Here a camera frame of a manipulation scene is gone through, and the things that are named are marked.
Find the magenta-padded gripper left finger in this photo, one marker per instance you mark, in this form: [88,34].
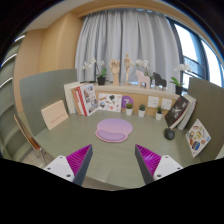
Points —
[79,159]

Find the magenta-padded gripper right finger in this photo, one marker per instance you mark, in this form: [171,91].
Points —
[148,159]

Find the black computer mouse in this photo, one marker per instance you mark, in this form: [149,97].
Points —
[169,133]

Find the purple mouse pad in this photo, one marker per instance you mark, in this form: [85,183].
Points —
[114,129]

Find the small succulent in white pot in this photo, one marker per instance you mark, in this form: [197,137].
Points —
[141,113]
[159,116]
[129,111]

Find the beige card board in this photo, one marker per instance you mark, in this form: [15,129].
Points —
[54,115]

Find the colourful sticker sheet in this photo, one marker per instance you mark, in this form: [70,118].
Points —
[198,137]

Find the black book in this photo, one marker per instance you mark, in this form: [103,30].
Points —
[176,111]

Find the red white photo magazine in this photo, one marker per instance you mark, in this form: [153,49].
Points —
[88,99]

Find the white books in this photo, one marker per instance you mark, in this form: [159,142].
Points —
[69,96]
[189,113]

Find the purple round number sign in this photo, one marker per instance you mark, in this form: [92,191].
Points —
[126,100]

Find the white sticker sheet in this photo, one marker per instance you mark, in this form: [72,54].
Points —
[110,102]

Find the wooden desk back ledge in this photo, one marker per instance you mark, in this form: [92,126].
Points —
[140,91]

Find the white orchid in black pot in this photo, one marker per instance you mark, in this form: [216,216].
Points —
[179,90]
[142,62]
[101,80]

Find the green desk partition panel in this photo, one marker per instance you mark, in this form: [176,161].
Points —
[210,106]
[43,90]

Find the black horse figure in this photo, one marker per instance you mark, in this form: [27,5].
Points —
[159,80]

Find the pink horse figure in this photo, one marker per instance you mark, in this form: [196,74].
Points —
[142,79]

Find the grey-green shelf unit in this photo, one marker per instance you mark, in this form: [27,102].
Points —
[8,113]

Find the wooden hand model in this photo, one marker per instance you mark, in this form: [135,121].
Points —
[115,71]

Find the wooden mannequin figure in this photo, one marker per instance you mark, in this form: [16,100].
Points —
[128,66]

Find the dark framed window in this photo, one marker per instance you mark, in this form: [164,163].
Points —
[195,50]

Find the grey curtain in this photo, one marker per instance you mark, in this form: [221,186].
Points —
[130,40]

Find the white wall socket plate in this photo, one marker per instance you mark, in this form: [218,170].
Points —
[153,102]
[166,104]

